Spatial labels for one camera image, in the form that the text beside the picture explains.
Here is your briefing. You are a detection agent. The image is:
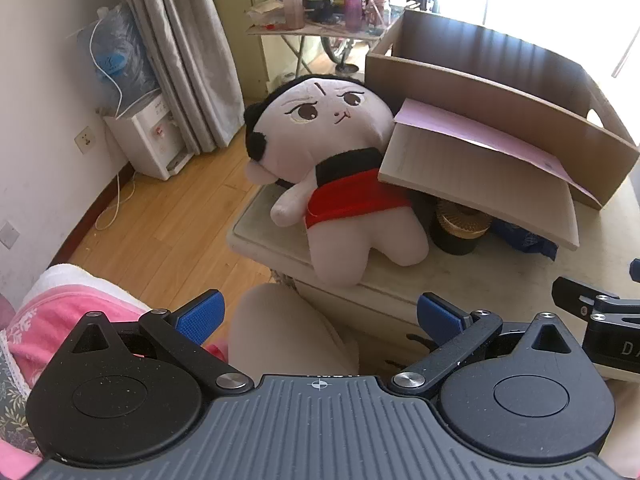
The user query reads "grey floral cloth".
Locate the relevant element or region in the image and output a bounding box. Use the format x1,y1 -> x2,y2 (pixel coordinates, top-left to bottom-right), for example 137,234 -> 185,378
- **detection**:
0,340 -> 41,456

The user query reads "dark glass teapot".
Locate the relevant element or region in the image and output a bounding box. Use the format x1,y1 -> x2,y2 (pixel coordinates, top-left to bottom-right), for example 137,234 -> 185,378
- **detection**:
302,0 -> 337,21

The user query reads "purple tumbler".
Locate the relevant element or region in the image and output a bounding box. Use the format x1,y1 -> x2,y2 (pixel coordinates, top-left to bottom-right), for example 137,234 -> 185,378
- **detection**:
343,0 -> 368,31

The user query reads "pink blanket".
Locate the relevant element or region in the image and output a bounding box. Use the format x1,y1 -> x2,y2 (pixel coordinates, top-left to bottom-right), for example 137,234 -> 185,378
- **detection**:
0,262 -> 146,480

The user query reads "black jar with gold lid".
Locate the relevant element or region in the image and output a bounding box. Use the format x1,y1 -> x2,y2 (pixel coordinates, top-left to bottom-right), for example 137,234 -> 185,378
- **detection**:
429,197 -> 493,256

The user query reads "white power cable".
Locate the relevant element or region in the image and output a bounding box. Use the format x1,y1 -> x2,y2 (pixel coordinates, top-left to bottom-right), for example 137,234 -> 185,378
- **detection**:
95,165 -> 137,231

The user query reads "folding table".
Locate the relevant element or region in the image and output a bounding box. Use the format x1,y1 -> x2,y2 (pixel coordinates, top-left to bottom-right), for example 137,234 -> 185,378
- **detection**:
245,10 -> 401,81

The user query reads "grey curtain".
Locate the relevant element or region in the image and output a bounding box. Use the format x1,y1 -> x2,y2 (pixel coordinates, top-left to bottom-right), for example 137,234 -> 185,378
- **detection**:
102,0 -> 246,156

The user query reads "yellow-green cabinet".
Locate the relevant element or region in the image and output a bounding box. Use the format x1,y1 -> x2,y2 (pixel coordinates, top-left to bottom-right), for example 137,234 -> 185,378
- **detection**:
200,0 -> 321,101

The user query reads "person's leg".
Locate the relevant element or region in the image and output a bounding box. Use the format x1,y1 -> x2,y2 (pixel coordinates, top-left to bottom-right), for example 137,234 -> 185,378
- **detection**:
227,282 -> 361,378

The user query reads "blue water bottle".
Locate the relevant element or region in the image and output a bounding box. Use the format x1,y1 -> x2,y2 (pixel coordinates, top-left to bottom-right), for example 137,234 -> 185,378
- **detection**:
77,2 -> 162,116

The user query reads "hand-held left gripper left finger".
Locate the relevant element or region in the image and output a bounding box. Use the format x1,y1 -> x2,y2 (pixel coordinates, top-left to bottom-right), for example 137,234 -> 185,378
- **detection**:
69,289 -> 252,396

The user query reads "plush doll with black hair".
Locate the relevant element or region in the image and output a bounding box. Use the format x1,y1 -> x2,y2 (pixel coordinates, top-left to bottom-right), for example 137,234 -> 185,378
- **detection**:
244,74 -> 431,288

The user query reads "brown cardboard box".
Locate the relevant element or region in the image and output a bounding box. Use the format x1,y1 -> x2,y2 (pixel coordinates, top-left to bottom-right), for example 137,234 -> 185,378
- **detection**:
365,9 -> 640,209

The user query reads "white wall socket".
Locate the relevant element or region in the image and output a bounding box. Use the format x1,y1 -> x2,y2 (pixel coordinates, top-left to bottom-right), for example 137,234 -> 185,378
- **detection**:
75,126 -> 98,153

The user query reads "clear glass jar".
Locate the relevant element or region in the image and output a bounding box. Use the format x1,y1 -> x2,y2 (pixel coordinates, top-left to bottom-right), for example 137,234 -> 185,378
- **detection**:
370,0 -> 391,31

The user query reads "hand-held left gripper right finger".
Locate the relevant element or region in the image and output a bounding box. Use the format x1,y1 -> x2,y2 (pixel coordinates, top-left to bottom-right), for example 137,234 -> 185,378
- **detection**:
388,292 -> 576,395

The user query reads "teal wet wipes pack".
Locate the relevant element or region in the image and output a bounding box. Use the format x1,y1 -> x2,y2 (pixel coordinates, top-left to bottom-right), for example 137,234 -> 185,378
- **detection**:
490,217 -> 560,261

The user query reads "pink cup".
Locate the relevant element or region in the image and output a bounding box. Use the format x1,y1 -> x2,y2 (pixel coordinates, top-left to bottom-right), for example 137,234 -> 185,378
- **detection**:
282,0 -> 307,30

